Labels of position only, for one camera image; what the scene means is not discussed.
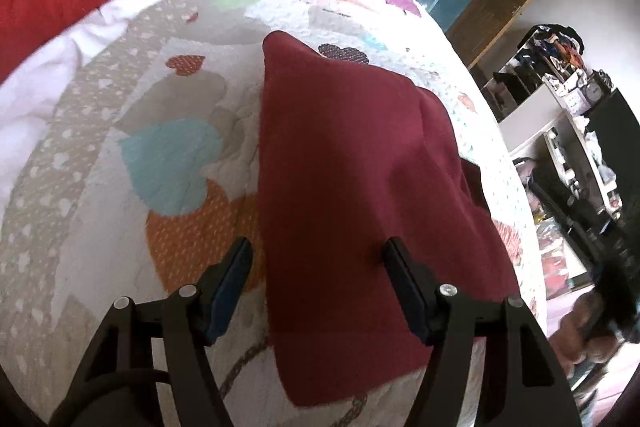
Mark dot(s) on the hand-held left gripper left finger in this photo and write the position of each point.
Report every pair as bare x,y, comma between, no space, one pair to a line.
230,287

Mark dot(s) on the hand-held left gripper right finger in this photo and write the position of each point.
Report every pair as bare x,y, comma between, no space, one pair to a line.
407,287

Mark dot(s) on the maroon garment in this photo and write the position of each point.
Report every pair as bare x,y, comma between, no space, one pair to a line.
340,147

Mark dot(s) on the person's right hand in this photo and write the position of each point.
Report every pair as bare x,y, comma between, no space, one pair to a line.
580,329

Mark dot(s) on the colourful printed board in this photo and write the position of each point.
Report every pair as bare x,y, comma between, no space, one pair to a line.
555,257

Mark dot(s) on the black television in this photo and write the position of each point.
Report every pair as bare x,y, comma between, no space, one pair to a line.
615,132

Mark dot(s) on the small dark clock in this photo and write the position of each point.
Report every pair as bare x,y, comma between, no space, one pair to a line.
593,93

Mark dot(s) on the white shelf unit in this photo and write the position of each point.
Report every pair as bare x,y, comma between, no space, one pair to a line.
530,107

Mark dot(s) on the heart pattern quilt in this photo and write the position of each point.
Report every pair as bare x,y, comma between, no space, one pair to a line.
150,72

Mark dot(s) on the cluttered black rack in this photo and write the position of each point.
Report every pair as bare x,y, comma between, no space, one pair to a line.
555,47

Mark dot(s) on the white bed sheet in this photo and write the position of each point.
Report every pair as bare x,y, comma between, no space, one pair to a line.
30,107

